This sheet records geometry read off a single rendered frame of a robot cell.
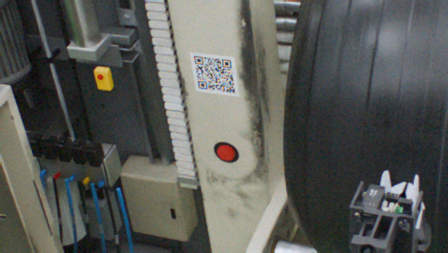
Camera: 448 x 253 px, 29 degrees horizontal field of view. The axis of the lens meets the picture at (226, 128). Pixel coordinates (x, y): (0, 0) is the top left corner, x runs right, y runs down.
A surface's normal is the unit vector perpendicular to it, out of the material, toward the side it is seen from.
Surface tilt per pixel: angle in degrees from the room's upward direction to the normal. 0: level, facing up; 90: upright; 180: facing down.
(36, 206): 90
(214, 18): 90
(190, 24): 90
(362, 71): 53
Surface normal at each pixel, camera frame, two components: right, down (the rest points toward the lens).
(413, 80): -0.36, 0.00
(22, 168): -0.36, 0.60
